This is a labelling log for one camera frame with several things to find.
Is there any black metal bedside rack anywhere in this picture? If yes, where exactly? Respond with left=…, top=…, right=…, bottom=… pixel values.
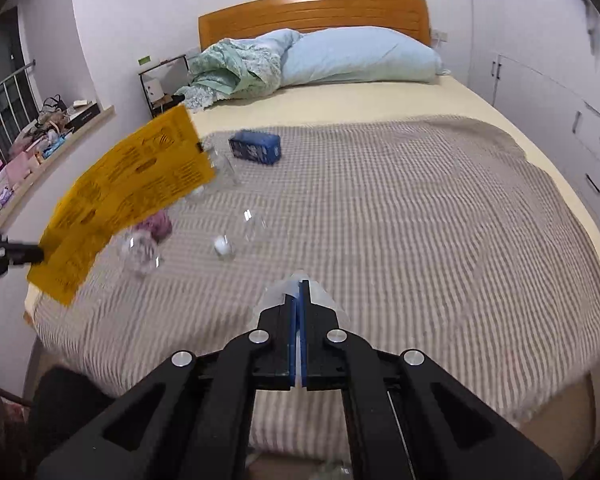
left=138, top=54, right=191, bottom=120

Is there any pale yellow bed sheet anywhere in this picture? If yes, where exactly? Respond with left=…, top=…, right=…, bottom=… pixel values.
left=24, top=73, right=600, bottom=332

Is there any clear plastic container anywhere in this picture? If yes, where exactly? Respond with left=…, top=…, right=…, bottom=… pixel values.
left=199, top=142, right=241, bottom=192

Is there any small white cap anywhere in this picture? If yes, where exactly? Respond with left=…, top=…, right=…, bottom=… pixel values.
left=212, top=234, right=236, bottom=261

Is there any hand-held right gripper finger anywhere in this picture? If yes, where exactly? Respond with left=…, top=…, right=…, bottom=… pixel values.
left=36, top=292, right=300, bottom=480
left=299, top=280, right=564, bottom=480

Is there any light blue pillow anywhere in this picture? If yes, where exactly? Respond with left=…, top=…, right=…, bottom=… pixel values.
left=279, top=26, right=445, bottom=86

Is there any beige handbag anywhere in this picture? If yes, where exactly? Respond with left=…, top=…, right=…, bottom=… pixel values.
left=39, top=94, right=69, bottom=126

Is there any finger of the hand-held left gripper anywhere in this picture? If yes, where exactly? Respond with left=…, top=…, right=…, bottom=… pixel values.
left=2, top=242, right=45, bottom=265

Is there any green floral quilt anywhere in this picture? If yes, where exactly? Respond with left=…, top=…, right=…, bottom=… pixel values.
left=174, top=28, right=301, bottom=114

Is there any dark blue box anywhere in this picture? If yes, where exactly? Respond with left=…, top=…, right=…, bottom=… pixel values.
left=228, top=129, right=283, bottom=165

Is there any person's black trousers leg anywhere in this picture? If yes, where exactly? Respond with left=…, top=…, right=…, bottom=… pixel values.
left=27, top=365, right=119, bottom=480

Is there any white built-in wardrobe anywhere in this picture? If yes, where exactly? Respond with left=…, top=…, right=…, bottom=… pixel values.
left=467, top=0, right=600, bottom=239

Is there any dark window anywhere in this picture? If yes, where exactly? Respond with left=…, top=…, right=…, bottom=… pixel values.
left=0, top=9, right=36, bottom=162

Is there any black shoe box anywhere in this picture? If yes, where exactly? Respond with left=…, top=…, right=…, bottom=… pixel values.
left=65, top=101, right=102, bottom=129

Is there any yellow snack packet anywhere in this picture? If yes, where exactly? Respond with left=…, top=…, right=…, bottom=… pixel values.
left=27, top=104, right=216, bottom=307

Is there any beige window sill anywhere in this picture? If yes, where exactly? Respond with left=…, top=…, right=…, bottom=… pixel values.
left=0, top=104, right=116, bottom=229

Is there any wooden bed frame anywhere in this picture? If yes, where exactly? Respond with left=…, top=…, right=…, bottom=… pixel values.
left=24, top=0, right=599, bottom=466

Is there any pink wrapper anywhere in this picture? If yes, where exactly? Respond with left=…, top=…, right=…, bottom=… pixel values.
left=134, top=209, right=174, bottom=241

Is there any clear plastic wrapper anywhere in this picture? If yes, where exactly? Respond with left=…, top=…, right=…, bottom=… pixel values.
left=253, top=269, right=351, bottom=329

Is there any brown checked blanket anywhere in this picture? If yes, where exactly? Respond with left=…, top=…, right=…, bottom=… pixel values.
left=32, top=114, right=600, bottom=462

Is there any grey hanging ornament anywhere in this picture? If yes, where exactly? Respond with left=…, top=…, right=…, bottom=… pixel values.
left=579, top=0, right=600, bottom=56

